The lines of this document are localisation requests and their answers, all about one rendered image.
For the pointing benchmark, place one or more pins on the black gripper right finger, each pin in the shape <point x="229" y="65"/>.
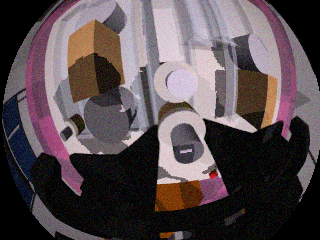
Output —
<point x="235" y="151"/>

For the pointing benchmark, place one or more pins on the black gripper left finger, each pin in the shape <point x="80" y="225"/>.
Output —
<point x="135" y="167"/>

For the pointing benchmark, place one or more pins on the small white jar with tan label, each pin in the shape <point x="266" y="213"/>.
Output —
<point x="73" y="127"/>

